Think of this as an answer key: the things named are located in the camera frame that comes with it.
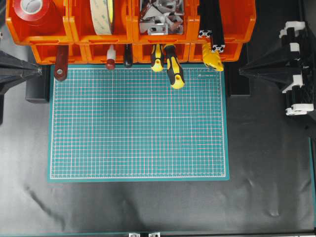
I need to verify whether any beige double-sided tape roll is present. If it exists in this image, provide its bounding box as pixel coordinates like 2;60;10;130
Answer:
90;0;115;36

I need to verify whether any large yellow black screwdriver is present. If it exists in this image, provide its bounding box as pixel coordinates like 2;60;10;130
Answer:
164;44;185;89

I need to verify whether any green cutting mat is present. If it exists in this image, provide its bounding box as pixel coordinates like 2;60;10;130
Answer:
47;64;230;182

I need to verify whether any black aluminium extrusion long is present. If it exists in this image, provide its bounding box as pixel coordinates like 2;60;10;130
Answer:
209;0;225;53

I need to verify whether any small yellow black screwdriver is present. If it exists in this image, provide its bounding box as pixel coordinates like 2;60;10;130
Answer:
151;44;164;72

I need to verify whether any red tape roll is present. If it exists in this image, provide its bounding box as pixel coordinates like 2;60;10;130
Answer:
13;0;60;27

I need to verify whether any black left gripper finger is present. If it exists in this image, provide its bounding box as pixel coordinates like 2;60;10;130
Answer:
0;50;42;79

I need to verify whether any orange container rack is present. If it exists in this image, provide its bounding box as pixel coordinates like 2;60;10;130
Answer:
5;0;256;65

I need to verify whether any dark red handled tool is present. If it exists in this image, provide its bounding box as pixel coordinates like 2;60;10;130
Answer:
54;45;69;81

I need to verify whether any metal corner brackets pile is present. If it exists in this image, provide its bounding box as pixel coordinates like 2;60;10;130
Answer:
139;0;185;36

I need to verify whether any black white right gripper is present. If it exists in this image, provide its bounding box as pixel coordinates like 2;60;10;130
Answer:
239;21;316;138

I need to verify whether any black aluminium extrusion short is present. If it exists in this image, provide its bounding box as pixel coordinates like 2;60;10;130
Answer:
197;0;212;38

